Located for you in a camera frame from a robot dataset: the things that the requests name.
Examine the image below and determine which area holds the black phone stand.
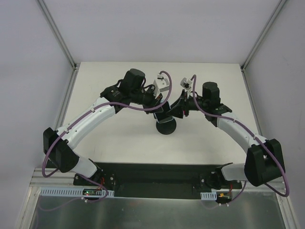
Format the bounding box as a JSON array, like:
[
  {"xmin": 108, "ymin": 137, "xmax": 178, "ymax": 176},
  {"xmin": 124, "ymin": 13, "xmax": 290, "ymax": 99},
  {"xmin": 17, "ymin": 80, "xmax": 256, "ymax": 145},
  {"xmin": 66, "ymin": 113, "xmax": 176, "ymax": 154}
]
[{"xmin": 156, "ymin": 119, "xmax": 177, "ymax": 135}]

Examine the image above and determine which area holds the blue case black phone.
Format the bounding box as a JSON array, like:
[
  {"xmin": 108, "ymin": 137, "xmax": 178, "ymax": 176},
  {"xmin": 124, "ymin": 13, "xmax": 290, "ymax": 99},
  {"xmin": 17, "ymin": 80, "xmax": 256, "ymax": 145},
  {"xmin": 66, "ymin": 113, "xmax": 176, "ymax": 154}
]
[{"xmin": 153, "ymin": 102, "xmax": 174, "ymax": 124}]

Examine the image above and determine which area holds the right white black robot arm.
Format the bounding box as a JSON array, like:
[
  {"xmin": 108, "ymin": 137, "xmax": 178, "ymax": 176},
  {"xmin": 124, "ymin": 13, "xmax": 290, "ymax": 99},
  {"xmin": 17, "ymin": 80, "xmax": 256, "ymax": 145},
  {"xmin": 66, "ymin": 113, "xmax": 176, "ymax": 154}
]
[{"xmin": 166, "ymin": 82, "xmax": 285, "ymax": 190}]

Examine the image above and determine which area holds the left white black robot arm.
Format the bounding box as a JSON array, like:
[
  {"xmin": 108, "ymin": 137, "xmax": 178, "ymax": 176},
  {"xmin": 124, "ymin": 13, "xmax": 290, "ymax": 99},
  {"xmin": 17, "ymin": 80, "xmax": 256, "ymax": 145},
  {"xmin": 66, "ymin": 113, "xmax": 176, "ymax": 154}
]
[{"xmin": 42, "ymin": 68, "xmax": 172, "ymax": 186}]

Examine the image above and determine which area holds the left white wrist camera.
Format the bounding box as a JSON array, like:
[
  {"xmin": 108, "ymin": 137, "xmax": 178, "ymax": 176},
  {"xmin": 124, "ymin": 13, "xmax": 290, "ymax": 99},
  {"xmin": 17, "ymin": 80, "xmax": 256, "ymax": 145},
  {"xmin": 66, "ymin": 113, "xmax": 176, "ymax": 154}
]
[{"xmin": 153, "ymin": 74, "xmax": 170, "ymax": 97}]

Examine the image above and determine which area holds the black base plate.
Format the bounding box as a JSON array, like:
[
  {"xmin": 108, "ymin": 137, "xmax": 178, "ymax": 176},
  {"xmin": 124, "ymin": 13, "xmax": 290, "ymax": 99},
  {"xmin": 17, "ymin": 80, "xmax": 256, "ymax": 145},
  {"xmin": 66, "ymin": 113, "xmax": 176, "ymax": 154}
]
[{"xmin": 72, "ymin": 162, "xmax": 248, "ymax": 198}]

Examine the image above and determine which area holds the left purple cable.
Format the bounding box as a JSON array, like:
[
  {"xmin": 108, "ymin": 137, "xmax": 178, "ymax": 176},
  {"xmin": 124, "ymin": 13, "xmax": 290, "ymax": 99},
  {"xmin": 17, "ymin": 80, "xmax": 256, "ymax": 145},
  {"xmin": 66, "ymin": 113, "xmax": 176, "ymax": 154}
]
[{"xmin": 42, "ymin": 71, "xmax": 173, "ymax": 210}]

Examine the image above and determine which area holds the purple cable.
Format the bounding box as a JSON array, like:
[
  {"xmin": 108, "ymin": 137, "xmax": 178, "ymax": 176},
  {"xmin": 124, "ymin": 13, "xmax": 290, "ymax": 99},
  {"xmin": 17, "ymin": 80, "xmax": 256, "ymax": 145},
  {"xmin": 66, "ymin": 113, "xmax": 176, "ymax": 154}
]
[
  {"xmin": 42, "ymin": 71, "xmax": 173, "ymax": 210},
  {"xmin": 189, "ymin": 75, "xmax": 291, "ymax": 208}
]

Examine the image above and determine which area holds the right white cable duct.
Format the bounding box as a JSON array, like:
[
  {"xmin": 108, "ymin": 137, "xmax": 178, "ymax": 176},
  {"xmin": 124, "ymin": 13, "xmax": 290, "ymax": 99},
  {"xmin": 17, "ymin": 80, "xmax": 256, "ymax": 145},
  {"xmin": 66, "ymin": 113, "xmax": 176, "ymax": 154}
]
[{"xmin": 200, "ymin": 191, "xmax": 217, "ymax": 201}]

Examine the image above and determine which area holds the white cable duct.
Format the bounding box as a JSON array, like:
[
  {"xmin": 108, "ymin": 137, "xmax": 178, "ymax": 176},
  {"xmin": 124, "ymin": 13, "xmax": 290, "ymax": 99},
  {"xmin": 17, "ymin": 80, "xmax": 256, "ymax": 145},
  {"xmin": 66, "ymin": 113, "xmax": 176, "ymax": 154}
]
[
  {"xmin": 200, "ymin": 191, "xmax": 217, "ymax": 201},
  {"xmin": 40, "ymin": 187, "xmax": 114, "ymax": 198}
]

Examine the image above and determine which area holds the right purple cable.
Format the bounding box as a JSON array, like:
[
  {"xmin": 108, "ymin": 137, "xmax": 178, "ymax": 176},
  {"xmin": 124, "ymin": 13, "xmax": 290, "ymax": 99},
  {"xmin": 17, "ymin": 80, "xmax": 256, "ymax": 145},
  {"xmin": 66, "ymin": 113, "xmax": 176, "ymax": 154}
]
[{"xmin": 189, "ymin": 75, "xmax": 291, "ymax": 208}]

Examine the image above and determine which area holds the left aluminium frame post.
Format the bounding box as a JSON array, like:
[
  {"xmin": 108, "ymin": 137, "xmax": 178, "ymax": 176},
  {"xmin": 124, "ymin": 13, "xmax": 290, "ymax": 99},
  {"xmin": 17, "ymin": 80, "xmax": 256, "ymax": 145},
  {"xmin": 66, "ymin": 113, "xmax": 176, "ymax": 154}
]
[{"xmin": 36, "ymin": 0, "xmax": 78, "ymax": 69}]

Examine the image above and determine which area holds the aluminium frame post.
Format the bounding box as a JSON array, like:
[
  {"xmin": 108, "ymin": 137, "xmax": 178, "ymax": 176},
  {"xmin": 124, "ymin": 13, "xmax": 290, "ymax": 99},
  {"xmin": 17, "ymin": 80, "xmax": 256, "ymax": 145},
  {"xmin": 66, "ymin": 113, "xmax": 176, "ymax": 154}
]
[
  {"xmin": 36, "ymin": 0, "xmax": 78, "ymax": 69},
  {"xmin": 241, "ymin": 0, "xmax": 289, "ymax": 72}
]

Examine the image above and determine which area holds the left white cable duct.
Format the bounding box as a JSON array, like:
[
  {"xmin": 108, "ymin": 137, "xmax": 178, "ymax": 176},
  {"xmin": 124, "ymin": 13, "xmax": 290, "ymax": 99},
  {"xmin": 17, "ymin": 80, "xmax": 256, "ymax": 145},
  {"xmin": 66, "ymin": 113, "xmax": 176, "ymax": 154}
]
[{"xmin": 40, "ymin": 187, "xmax": 114, "ymax": 198}]

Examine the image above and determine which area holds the aluminium rail left side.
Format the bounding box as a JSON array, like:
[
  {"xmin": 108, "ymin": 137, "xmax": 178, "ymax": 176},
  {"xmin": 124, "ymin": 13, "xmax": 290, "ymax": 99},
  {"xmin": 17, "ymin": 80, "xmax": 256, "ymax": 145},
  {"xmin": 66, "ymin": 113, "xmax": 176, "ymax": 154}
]
[{"xmin": 30, "ymin": 168, "xmax": 75, "ymax": 186}]

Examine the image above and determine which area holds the aluminium rail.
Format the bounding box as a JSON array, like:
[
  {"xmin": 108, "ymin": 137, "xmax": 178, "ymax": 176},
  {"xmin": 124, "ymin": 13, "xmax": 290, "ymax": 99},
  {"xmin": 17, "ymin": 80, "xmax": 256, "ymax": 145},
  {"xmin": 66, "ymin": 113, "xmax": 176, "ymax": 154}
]
[
  {"xmin": 267, "ymin": 177, "xmax": 286, "ymax": 193},
  {"xmin": 30, "ymin": 168, "xmax": 75, "ymax": 186}
]

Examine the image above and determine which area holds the aluminium rail right side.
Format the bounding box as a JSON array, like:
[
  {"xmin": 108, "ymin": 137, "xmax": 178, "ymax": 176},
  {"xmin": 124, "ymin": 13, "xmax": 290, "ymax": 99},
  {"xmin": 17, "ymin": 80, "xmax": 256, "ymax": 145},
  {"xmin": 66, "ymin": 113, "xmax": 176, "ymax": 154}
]
[{"xmin": 267, "ymin": 177, "xmax": 286, "ymax": 193}]

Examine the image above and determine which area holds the right aluminium frame post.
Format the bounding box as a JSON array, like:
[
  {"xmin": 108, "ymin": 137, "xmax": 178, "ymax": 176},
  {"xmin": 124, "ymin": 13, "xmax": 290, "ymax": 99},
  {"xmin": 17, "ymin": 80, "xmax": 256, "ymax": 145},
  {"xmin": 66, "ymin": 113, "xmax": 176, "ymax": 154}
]
[{"xmin": 241, "ymin": 0, "xmax": 289, "ymax": 72}]

